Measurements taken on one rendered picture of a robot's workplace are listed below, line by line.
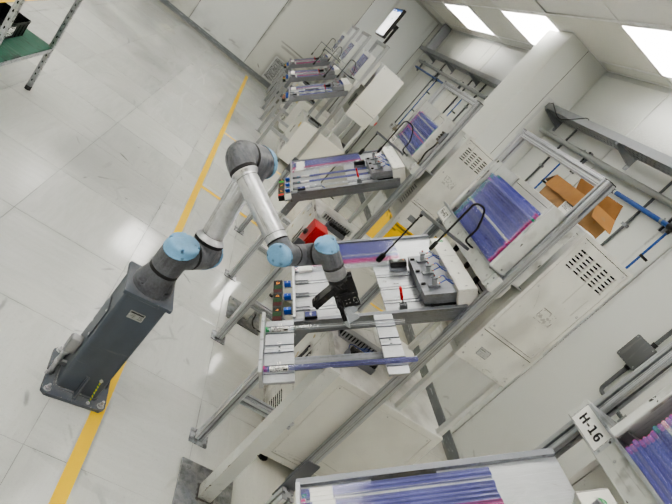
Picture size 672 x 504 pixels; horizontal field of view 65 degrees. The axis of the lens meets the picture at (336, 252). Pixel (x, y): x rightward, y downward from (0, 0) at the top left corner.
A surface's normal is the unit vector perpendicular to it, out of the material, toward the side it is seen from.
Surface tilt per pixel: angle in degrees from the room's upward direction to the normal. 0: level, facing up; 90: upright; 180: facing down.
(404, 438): 90
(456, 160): 90
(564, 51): 90
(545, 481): 44
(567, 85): 90
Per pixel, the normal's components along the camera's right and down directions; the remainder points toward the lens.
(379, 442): 0.08, 0.45
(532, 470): -0.07, -0.89
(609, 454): -0.76, -0.54
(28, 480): 0.64, -0.71
